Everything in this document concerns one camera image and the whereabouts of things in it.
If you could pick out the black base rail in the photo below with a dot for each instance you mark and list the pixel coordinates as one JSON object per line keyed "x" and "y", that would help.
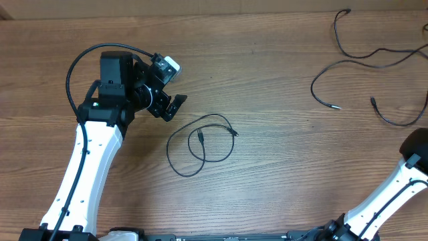
{"x": 296, "y": 235}

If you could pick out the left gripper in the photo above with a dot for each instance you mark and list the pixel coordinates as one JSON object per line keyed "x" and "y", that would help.
{"x": 158, "y": 108}

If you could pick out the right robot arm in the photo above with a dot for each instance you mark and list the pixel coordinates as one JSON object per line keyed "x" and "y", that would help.
{"x": 407, "y": 179}

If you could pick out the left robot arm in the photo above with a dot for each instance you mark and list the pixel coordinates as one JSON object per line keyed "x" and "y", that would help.
{"x": 126, "y": 86}

